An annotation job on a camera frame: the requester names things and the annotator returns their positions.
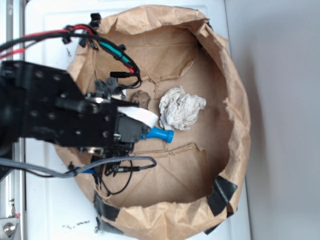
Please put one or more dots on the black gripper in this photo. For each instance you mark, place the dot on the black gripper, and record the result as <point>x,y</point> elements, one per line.
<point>46,104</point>

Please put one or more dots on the blue plastic bottle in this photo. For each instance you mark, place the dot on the blue plastic bottle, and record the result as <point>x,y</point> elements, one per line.
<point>155,132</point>

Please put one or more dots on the brown rock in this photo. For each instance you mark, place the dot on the brown rock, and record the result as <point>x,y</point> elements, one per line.
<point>142,98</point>

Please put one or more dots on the black tape strip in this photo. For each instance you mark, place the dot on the black tape strip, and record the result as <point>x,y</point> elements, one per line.
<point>222,192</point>
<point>109,212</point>

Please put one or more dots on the crumpled white paper ball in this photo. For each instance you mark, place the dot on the crumpled white paper ball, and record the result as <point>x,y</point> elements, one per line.
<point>179,110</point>

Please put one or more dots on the brown paper bag tray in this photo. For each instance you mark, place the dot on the brown paper bag tray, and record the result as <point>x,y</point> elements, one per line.
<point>197,92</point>

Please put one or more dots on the aluminium rail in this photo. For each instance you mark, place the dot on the aluminium rail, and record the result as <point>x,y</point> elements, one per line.
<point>12,182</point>

